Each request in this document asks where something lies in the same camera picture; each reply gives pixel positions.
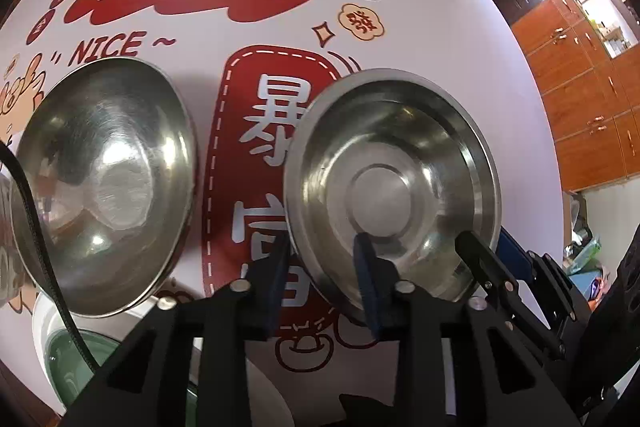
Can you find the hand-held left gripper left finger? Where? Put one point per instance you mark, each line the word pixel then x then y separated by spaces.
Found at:
pixel 272 292

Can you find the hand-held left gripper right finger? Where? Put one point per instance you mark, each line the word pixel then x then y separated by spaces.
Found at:
pixel 365 287

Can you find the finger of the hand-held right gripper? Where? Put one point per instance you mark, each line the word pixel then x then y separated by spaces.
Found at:
pixel 515 254
pixel 482 267

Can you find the wide-rimmed steel bowl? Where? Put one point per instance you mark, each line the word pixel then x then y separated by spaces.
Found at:
pixel 380 197

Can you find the large round steel bowl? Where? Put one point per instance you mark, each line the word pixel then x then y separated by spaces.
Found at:
pixel 110 187

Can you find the large white plate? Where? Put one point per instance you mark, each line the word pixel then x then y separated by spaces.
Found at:
pixel 45 332

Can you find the orange wooden cabinet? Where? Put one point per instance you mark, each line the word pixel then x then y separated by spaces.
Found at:
pixel 585 107

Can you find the green dish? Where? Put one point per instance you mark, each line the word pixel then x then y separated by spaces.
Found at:
pixel 60 372

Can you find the pink printed tablecloth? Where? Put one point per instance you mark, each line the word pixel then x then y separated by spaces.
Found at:
pixel 430 7

